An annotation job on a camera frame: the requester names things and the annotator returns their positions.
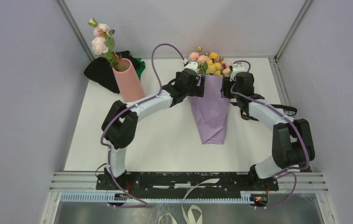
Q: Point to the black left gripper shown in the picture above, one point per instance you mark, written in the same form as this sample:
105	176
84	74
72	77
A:
199	89

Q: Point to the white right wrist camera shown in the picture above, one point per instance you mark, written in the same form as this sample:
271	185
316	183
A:
236	67

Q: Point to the pink cylindrical vase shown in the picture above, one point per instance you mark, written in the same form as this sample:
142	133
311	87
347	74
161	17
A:
128	82

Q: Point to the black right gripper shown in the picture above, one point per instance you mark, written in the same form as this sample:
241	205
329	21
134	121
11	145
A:
224	90

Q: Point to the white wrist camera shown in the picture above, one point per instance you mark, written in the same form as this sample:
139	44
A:
191	64
236	67

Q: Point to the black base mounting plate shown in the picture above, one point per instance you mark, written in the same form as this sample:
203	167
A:
231	180

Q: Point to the pink and yellow flower bouquet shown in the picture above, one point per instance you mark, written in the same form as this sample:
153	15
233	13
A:
210	63

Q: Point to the black ribbon gold lettering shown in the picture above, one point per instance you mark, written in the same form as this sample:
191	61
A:
261	110

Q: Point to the pink flowers in vase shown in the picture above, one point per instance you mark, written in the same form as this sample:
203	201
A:
103	44

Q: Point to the black cloth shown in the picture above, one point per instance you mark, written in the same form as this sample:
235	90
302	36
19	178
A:
101	72

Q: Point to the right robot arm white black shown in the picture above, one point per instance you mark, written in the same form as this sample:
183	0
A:
292	144

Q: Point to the green cloth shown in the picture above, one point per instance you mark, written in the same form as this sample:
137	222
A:
139	66

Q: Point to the purple wrapping paper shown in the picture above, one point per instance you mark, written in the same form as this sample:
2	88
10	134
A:
210	112

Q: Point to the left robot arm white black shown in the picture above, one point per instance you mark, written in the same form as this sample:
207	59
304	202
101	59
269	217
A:
120	124

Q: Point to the aluminium frame rail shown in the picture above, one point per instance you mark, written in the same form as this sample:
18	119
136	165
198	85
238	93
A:
280	83

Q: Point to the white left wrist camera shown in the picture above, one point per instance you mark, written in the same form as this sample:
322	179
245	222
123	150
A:
191	64

